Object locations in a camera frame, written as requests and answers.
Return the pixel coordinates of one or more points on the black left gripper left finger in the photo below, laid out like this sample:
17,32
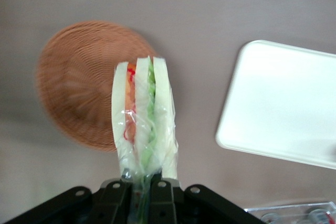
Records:
113,203

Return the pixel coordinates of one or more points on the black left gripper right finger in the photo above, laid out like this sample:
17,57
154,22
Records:
161,203

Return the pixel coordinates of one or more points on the plastic sandwich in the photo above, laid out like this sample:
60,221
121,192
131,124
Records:
143,103

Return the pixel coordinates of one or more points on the brown wicker basket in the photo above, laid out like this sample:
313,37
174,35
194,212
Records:
76,90

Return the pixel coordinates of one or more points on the white plastic tray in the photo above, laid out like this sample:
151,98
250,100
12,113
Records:
278,103

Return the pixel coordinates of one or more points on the clear plastic box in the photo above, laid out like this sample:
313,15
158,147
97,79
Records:
288,213

